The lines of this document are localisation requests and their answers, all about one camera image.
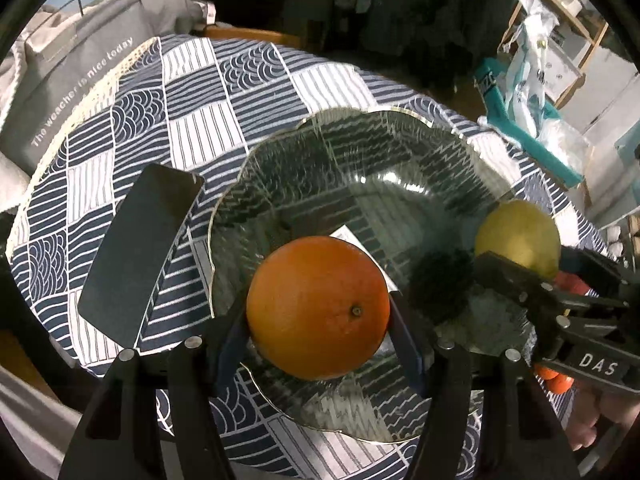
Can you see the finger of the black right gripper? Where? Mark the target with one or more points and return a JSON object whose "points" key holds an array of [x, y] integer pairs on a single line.
{"points": [[519, 284], [606, 277]]}

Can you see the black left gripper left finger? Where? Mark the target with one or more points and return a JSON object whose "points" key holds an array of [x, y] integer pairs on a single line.
{"points": [[118, 436]]}

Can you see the small orange tangerine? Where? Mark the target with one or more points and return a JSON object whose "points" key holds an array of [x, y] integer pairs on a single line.
{"points": [[554, 381]]}

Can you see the large orange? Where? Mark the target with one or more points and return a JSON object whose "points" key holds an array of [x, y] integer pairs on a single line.
{"points": [[317, 308]]}

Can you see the person's right hand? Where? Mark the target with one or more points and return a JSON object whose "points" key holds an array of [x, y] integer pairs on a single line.
{"points": [[591, 404]]}

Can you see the black smartphone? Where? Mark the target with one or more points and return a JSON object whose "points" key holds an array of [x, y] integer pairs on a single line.
{"points": [[126, 269]]}

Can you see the clear glass plate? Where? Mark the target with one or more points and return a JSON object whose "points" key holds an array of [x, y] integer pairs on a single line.
{"points": [[323, 223]]}

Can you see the teal storage box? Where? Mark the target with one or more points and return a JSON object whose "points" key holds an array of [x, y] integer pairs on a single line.
{"points": [[515, 121]]}

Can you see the white plastic bags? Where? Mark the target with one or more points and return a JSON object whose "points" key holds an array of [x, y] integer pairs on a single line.
{"points": [[535, 59]]}

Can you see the wooden shelf rack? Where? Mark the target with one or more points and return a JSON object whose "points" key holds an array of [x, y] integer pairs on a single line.
{"points": [[581, 30]]}

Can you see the dark hanging clothes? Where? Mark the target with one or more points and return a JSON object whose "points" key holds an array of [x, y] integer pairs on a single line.
{"points": [[431, 44]]}

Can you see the blue white patterned tablecloth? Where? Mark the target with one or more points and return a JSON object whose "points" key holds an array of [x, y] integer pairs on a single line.
{"points": [[201, 105]]}

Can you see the grey tote bag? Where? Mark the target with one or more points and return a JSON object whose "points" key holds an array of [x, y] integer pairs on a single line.
{"points": [[93, 41]]}

